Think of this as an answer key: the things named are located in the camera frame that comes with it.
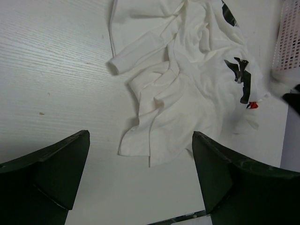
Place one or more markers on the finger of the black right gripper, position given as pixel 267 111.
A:
pixel 293 99

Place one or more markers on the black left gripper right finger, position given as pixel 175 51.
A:
pixel 238 190

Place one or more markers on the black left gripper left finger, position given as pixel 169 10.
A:
pixel 40 188

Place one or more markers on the white t-shirt with red-black print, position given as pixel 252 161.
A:
pixel 197 74

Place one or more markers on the white perforated plastic basket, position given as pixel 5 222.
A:
pixel 287 49

